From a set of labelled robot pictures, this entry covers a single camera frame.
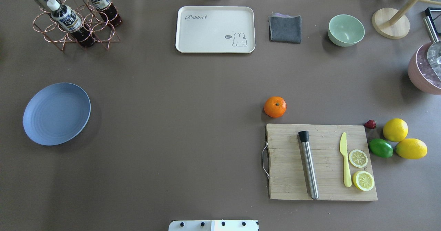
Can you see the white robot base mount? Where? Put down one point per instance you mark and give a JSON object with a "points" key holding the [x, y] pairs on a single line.
{"points": [[214, 225]]}

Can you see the wooden cutting board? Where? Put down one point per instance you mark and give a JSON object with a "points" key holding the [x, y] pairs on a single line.
{"points": [[287, 168]]}

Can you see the green lime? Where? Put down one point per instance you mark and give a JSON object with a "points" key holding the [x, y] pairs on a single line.
{"points": [[381, 148]]}

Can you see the red strawberry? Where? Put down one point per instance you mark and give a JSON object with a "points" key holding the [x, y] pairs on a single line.
{"points": [[370, 124]]}

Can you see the lemon slice upper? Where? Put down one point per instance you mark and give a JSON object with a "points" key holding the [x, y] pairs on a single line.
{"points": [[358, 158]]}

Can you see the pink pot with lid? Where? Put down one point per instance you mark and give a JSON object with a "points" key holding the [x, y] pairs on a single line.
{"points": [[424, 66]]}

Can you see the yellow plastic knife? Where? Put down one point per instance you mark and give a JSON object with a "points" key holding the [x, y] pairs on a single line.
{"points": [[344, 152]]}

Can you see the blue round plate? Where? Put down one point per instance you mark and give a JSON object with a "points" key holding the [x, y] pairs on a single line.
{"points": [[56, 114]]}

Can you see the steel muddler black tip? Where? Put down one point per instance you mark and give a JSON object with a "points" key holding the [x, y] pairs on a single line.
{"points": [[305, 143]]}

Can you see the wooden stand with base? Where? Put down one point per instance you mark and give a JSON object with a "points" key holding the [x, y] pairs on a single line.
{"points": [[392, 23]]}

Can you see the tea bottle right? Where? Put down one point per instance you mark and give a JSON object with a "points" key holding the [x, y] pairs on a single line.
{"points": [[107, 11]]}

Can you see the whole lemon upper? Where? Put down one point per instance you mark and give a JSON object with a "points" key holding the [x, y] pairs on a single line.
{"points": [[395, 130]]}

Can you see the tea bottle front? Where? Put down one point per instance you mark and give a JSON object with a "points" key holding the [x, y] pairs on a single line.
{"points": [[68, 20]]}

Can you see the green bowl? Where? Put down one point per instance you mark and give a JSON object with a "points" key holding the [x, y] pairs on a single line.
{"points": [[345, 30]]}

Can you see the whole lemon lower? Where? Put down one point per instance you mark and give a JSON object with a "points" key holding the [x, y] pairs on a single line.
{"points": [[411, 148]]}

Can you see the lemon half lower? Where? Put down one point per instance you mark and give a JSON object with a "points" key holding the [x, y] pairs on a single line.
{"points": [[363, 180]]}

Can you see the whole lemon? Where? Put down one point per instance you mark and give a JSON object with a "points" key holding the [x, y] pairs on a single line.
{"points": [[411, 148], [395, 130]]}

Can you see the cream rabbit tray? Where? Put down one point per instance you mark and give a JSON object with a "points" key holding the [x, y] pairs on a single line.
{"points": [[215, 29]]}

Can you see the copper wire bottle rack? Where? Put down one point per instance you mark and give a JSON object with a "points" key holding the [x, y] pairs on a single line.
{"points": [[104, 32]]}

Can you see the orange mandarin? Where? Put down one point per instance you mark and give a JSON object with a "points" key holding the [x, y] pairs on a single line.
{"points": [[275, 106]]}

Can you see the grey folded cloth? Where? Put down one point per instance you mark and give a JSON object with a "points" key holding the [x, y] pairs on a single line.
{"points": [[285, 28]]}

